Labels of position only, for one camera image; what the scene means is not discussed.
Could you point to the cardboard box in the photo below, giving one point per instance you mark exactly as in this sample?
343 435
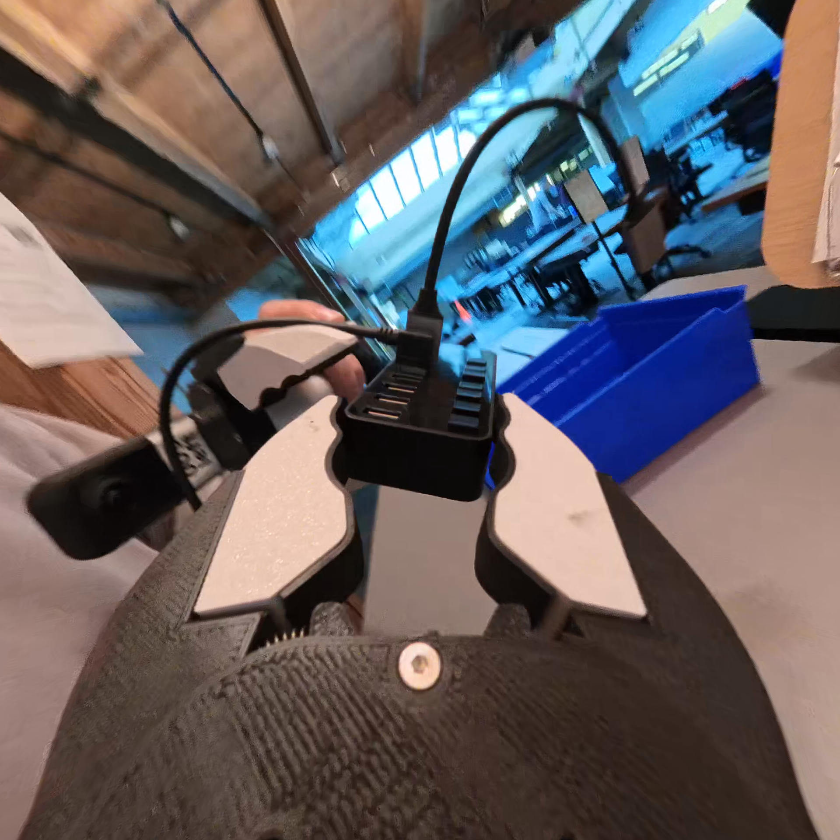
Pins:
797 164

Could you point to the brown wooden panel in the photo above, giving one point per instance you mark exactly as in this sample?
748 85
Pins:
79 390

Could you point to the black usb hub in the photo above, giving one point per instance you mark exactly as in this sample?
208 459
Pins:
413 453

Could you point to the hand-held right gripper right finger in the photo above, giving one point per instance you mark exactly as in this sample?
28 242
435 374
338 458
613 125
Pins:
564 518

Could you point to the white paper sheet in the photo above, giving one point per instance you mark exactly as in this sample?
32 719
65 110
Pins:
52 302

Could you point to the person's beige hoodie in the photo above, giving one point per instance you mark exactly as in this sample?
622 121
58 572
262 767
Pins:
39 623

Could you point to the person's left hand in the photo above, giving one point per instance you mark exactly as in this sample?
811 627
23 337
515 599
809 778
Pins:
295 310

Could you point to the background work table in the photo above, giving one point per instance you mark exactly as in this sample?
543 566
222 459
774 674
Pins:
558 253

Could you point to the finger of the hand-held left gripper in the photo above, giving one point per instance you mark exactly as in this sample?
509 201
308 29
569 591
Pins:
282 354
298 403

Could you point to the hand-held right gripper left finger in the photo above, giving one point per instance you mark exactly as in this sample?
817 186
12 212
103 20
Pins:
282 512

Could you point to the blue plastic bin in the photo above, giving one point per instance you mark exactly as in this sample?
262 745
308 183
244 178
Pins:
656 394

